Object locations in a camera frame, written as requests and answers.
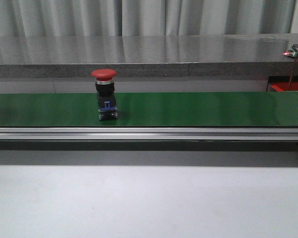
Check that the red plastic bin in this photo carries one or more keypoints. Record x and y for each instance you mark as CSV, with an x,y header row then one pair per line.
x,y
282,86

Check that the red mushroom push button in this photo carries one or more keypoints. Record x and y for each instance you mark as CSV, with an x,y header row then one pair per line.
x,y
107,105

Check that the green conveyor belt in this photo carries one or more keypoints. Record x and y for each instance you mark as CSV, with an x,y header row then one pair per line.
x,y
241,109

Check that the aluminium conveyor frame rail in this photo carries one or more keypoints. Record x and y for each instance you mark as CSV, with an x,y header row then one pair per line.
x,y
151,133

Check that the small green circuit board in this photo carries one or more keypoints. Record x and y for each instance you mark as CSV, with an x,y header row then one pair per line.
x,y
292,52

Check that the grey stone counter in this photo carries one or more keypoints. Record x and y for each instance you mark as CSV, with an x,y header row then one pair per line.
x,y
147,56

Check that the grey curtain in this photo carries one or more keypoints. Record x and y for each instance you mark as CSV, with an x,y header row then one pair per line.
x,y
143,17

